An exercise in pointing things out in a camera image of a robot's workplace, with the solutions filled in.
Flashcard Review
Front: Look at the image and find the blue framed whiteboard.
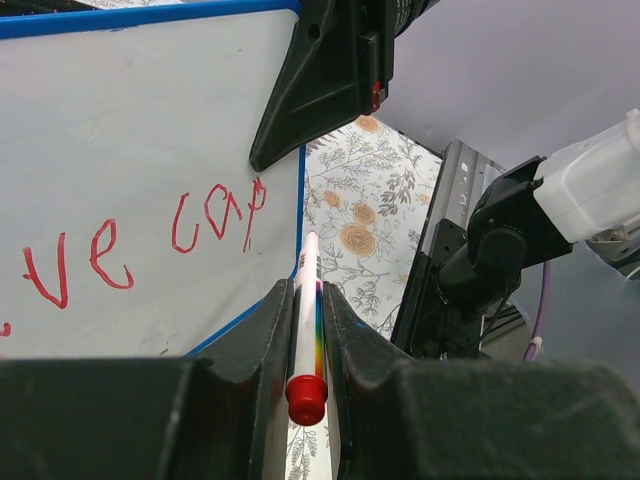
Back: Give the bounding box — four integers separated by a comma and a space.
1, 1, 304, 360

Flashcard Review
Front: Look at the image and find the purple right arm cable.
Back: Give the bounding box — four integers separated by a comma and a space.
522, 259, 554, 362

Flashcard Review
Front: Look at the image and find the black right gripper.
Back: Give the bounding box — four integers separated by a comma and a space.
249, 0, 439, 172

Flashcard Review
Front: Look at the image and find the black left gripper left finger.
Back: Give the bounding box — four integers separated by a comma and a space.
1, 280, 294, 479

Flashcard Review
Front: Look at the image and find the red white marker pen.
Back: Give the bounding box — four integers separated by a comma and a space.
285, 231, 328, 426

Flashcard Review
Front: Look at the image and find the aluminium front rail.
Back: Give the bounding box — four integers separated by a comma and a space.
421, 140, 505, 253

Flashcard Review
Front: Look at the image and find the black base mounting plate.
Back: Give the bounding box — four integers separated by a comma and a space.
389, 219, 526, 361

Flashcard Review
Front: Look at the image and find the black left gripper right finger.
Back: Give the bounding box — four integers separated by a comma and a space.
323, 284, 639, 479

